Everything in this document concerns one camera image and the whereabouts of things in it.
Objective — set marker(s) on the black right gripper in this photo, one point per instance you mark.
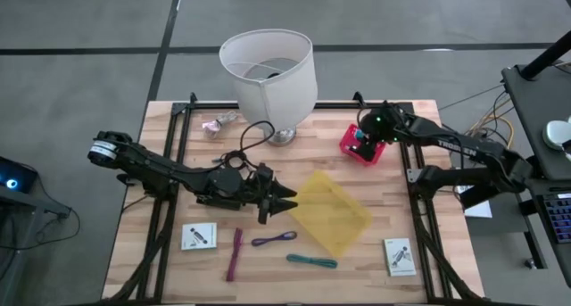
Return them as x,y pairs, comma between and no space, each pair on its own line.
379,125

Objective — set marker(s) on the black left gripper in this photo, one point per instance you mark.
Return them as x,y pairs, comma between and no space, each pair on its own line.
264,190

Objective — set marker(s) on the small blue white box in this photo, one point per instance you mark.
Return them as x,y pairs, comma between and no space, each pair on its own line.
358,137

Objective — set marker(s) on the white product box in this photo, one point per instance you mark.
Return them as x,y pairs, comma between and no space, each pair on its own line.
198,237
399,258

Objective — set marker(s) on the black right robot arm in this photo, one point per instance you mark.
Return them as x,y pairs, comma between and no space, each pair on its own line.
459,147

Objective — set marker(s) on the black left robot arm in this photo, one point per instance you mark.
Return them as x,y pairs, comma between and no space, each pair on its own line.
151,163

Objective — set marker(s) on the yellow translucent plastic bin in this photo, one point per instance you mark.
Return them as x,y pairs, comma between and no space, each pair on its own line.
330,217

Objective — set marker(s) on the red mesh basket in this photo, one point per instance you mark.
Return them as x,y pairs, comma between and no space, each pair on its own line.
347,142

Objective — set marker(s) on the silver table lamp white shade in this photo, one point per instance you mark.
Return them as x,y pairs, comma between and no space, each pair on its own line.
276,92

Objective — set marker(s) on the white paper sheet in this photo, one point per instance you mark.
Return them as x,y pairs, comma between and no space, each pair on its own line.
479,210

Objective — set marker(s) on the dark grey side desk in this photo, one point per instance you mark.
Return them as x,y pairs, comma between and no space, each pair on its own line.
531,118

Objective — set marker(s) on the white round device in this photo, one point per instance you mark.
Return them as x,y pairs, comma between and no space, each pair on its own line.
557,134

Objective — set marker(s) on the black pole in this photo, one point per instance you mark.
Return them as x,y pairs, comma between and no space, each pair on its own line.
546,56

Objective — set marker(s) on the keyboard with coloured keys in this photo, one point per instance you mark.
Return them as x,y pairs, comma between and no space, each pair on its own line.
560,217

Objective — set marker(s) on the grey metal stand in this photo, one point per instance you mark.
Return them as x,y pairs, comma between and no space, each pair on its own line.
27,201

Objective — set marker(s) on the black device blue light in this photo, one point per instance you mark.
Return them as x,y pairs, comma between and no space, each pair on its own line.
22,174

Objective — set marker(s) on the black aluminium table frame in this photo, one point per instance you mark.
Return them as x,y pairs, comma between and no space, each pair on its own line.
339,105

